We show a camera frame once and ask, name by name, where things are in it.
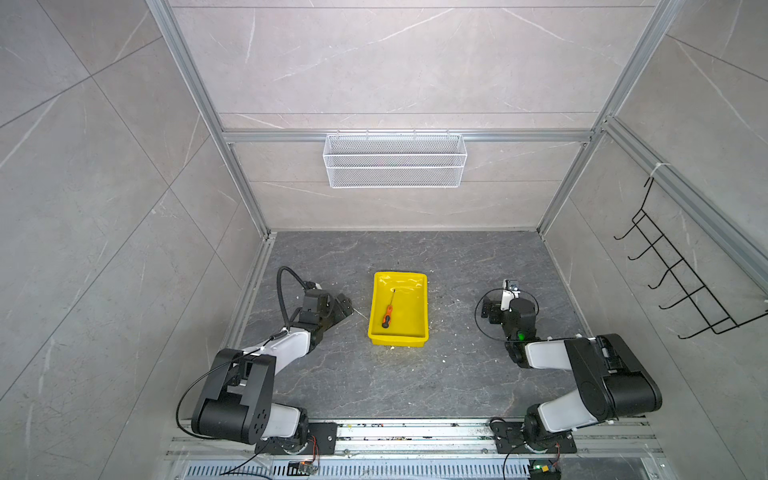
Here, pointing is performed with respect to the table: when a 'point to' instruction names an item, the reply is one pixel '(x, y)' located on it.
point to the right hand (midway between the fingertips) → (500, 293)
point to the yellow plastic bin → (409, 321)
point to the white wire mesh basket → (389, 161)
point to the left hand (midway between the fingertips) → (341, 299)
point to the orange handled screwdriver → (388, 313)
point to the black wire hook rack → (719, 319)
